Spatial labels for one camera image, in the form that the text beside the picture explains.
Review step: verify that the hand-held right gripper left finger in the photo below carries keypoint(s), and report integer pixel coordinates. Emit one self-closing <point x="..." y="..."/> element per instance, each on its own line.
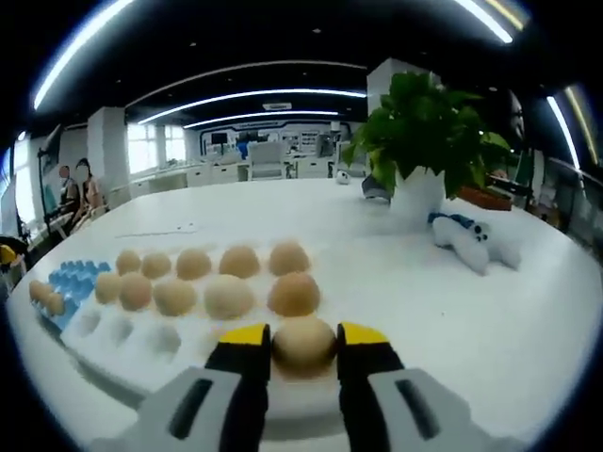
<point x="240" y="400"/>

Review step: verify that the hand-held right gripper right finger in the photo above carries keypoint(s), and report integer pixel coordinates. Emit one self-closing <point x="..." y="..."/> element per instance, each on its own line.
<point x="363" y="400"/>

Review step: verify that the blue egg tray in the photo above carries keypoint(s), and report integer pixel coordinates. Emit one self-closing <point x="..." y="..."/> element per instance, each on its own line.
<point x="77" y="275"/>

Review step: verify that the group of brown eggs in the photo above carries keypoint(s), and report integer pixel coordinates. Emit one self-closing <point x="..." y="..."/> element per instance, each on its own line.
<point x="228" y="296"/>

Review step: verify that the white foam egg holder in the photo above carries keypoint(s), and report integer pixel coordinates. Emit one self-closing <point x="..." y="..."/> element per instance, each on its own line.
<point x="118" y="348"/>

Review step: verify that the black studio light stand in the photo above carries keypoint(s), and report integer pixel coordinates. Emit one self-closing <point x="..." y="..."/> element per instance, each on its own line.
<point x="53" y="139"/>

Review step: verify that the large curved ceiling light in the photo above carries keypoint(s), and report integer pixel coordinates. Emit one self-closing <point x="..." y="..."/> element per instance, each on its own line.
<point x="40" y="96"/>

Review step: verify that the white plush toy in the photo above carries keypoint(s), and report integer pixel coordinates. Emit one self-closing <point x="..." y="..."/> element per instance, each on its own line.
<point x="471" y="245"/>

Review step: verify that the white low cabinet row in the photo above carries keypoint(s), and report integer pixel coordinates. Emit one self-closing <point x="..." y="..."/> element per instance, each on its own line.
<point x="198" y="174"/>

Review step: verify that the small white round toy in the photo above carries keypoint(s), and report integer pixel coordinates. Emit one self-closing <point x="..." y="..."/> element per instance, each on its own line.
<point x="342" y="178"/>

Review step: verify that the brown rectangular planter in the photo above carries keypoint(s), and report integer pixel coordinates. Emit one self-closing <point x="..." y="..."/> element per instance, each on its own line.
<point x="487" y="198"/>

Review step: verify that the small black monitor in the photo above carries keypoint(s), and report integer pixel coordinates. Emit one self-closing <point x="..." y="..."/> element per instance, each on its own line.
<point x="219" y="138"/>

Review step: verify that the white mesh office chair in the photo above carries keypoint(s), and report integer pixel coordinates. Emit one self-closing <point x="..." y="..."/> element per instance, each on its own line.
<point x="266" y="157"/>

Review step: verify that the green potted plant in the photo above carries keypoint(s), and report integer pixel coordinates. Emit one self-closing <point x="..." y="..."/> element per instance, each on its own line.
<point x="424" y="127"/>

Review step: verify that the short curved ceiling light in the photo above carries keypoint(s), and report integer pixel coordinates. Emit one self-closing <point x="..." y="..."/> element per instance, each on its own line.
<point x="282" y="113"/>

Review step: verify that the ceiling air vent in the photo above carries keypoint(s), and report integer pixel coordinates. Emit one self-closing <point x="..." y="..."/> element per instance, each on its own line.
<point x="278" y="106"/>

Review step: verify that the long curved ceiling light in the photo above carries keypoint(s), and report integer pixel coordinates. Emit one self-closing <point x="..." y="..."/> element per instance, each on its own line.
<point x="330" y="92"/>

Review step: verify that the straight ceiling light strip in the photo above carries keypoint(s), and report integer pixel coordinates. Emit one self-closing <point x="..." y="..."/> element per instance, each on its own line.
<point x="563" y="127"/>

